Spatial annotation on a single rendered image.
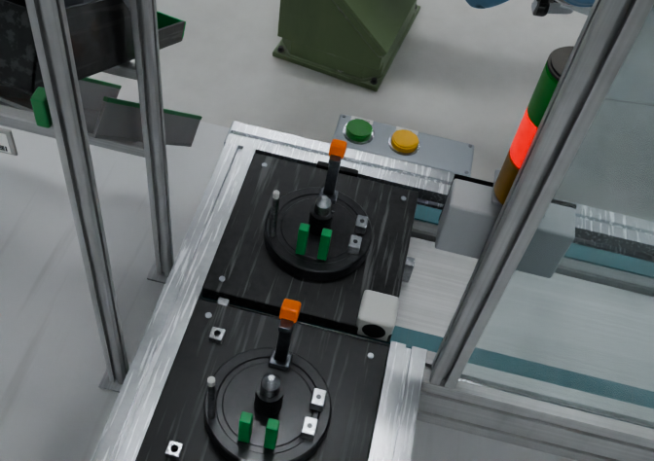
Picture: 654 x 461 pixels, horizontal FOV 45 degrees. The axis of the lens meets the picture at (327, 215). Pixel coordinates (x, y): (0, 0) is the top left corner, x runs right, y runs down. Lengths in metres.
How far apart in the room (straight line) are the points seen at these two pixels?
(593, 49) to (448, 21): 1.04
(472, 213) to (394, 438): 0.30
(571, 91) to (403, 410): 0.47
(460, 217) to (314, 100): 0.66
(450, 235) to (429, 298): 0.31
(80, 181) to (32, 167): 0.56
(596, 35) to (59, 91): 0.40
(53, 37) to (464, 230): 0.41
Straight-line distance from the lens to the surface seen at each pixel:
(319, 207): 0.98
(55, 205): 1.23
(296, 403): 0.90
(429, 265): 1.11
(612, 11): 0.57
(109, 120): 0.87
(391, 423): 0.94
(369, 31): 1.35
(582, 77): 0.60
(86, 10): 0.76
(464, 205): 0.76
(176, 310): 0.99
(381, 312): 0.97
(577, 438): 1.04
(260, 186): 1.09
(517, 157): 0.70
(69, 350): 1.09
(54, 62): 0.64
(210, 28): 1.51
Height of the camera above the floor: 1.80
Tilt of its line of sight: 51 degrees down
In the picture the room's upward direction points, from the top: 10 degrees clockwise
